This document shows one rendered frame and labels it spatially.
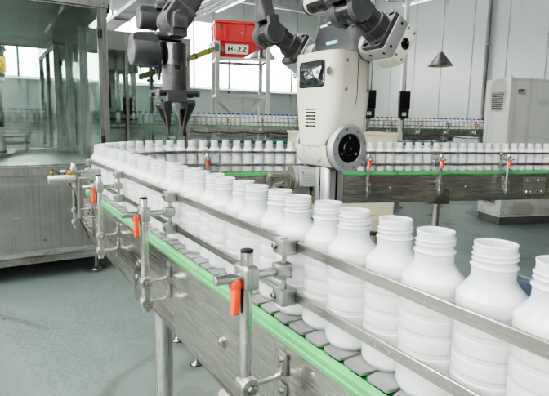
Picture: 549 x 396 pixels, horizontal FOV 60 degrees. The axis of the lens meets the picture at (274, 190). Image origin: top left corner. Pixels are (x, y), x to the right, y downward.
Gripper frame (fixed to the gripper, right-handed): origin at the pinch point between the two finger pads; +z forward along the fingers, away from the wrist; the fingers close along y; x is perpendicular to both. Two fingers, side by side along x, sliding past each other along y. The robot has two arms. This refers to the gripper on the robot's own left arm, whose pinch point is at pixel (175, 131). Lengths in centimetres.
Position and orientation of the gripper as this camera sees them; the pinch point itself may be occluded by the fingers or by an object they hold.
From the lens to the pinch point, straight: 114.0
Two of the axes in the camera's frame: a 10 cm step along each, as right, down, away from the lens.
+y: 8.5, -0.6, 5.2
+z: -0.2, 9.9, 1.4
